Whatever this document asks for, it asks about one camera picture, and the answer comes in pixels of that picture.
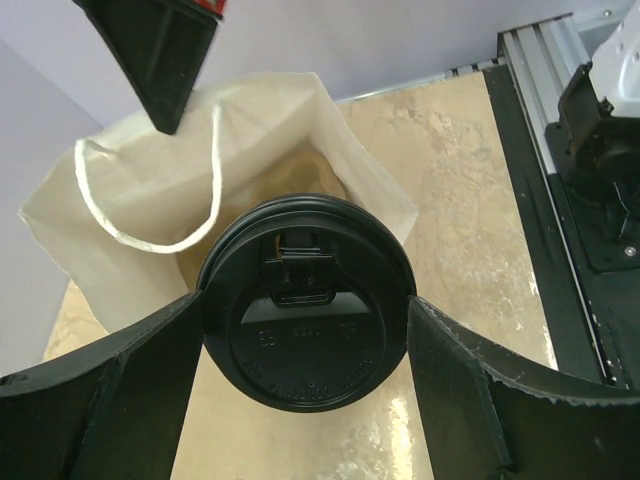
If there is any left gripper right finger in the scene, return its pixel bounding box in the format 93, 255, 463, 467
408, 297, 639, 479

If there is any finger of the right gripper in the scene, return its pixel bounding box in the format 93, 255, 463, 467
76, 0, 220, 135

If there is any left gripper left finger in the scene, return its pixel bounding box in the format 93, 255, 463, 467
1, 294, 203, 479

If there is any brown paper bag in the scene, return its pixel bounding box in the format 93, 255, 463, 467
20, 72, 418, 332

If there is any black cup lid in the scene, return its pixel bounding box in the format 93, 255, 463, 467
196, 194, 417, 413

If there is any brown cup carrier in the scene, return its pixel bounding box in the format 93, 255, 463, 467
177, 147, 350, 291

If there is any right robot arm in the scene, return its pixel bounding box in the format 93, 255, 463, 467
81, 1, 639, 243

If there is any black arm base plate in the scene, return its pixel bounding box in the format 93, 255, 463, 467
484, 66, 639, 390

